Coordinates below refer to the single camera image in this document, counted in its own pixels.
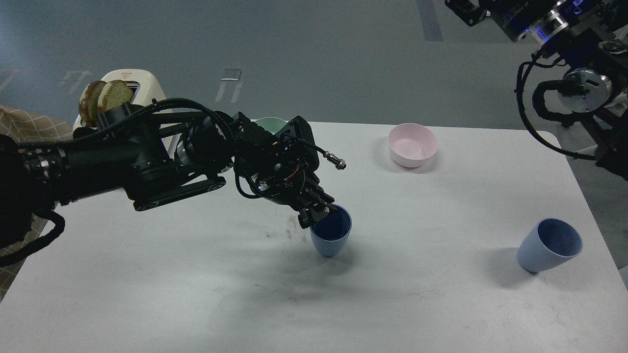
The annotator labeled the pink bowl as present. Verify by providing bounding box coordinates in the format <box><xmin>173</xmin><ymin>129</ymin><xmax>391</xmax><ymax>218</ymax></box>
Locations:
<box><xmin>387</xmin><ymin>123</ymin><xmax>438</xmax><ymax>169</ymax></box>

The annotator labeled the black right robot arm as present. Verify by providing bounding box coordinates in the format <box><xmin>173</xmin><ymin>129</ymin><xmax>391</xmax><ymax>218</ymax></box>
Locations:
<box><xmin>445</xmin><ymin>0</ymin><xmax>628</xmax><ymax>178</ymax></box>

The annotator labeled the toast slice right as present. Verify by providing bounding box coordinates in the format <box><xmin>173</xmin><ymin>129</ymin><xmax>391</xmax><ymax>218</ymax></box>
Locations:
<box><xmin>96</xmin><ymin>80</ymin><xmax>134</xmax><ymax>114</ymax></box>

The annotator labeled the cream toaster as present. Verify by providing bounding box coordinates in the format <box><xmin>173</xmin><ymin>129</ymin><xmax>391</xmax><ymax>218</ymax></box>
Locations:
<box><xmin>72</xmin><ymin>69</ymin><xmax>180</xmax><ymax>158</ymax></box>

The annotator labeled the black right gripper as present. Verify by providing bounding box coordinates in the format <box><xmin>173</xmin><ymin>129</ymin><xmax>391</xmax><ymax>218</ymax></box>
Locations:
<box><xmin>445</xmin><ymin>0</ymin><xmax>572</xmax><ymax>42</ymax></box>

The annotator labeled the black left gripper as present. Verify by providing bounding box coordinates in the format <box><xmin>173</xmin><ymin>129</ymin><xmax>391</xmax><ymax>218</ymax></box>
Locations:
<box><xmin>233</xmin><ymin>112</ymin><xmax>337</xmax><ymax>229</ymax></box>

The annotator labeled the toast slice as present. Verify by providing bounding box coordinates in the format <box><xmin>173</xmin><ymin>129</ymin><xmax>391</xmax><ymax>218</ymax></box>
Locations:
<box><xmin>96</xmin><ymin>80</ymin><xmax>134</xmax><ymax>114</ymax></box>
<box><xmin>79</xmin><ymin>80</ymin><xmax>106</xmax><ymax>127</ymax></box>

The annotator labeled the beige checkered cloth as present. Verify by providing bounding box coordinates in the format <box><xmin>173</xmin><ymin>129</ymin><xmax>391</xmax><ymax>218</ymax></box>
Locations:
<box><xmin>0</xmin><ymin>106</ymin><xmax>74</xmax><ymax>300</ymax></box>

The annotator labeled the toast slice left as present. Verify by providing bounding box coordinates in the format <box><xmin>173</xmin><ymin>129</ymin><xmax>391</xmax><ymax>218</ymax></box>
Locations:
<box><xmin>79</xmin><ymin>80</ymin><xmax>106</xmax><ymax>127</ymax></box>

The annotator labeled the green bowl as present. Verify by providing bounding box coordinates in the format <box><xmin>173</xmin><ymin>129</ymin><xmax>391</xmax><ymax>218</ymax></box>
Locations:
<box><xmin>253</xmin><ymin>116</ymin><xmax>287</xmax><ymax>134</ymax></box>

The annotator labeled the blue cup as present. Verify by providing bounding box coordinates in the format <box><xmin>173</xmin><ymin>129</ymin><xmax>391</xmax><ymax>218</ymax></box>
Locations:
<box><xmin>516</xmin><ymin>218</ymin><xmax>583</xmax><ymax>274</ymax></box>
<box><xmin>310</xmin><ymin>203</ymin><xmax>354</xmax><ymax>257</ymax></box>

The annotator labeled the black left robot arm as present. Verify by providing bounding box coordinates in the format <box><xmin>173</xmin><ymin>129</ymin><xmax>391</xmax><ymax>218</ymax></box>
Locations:
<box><xmin>0</xmin><ymin>99</ymin><xmax>347</xmax><ymax>266</ymax></box>

